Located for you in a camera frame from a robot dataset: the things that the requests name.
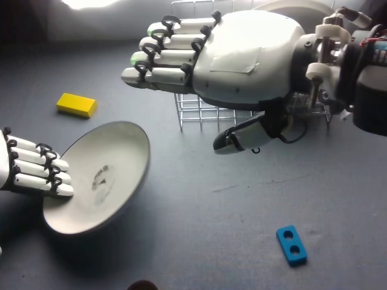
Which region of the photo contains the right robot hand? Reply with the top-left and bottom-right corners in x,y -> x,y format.
120,10 -> 306,155

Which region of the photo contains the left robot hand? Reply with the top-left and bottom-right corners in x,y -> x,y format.
0,126 -> 75,200

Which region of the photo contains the smudged white plate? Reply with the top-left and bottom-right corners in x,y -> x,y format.
259,0 -> 333,15

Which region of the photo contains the white plate with print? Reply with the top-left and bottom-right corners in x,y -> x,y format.
42,120 -> 151,235

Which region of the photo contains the yellow wooden block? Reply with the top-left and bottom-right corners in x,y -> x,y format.
56,92 -> 98,120

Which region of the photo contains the brown round sandwich cookie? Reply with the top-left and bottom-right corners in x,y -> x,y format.
128,279 -> 158,290

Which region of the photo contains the blue block with two holes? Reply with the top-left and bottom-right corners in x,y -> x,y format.
275,225 -> 308,267

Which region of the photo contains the metal wire dish rack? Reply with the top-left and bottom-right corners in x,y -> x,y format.
171,0 -> 333,132

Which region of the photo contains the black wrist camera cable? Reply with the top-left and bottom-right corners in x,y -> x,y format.
279,120 -> 308,143

